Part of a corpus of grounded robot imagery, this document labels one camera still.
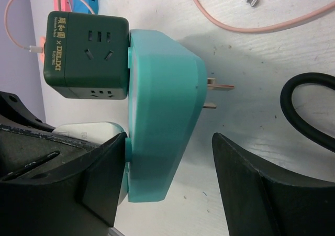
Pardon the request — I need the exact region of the white charger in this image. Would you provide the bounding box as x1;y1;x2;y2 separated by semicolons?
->
52;122;124;144

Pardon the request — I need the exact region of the thin pink usb cable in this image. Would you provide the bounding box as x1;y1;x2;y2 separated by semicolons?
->
4;0;335;53

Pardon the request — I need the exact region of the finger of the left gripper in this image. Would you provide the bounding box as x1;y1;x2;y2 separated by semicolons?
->
1;92;98;181

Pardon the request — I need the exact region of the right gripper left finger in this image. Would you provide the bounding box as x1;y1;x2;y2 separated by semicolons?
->
1;133;126;235

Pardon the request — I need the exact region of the teal triangular power strip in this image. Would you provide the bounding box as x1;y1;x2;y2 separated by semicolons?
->
125;29;235;203

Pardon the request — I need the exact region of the dark green cube charger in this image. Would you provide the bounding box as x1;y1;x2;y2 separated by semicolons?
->
43;11;130;100

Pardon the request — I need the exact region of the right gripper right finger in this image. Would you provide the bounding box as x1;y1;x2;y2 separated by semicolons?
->
212;133;334;235

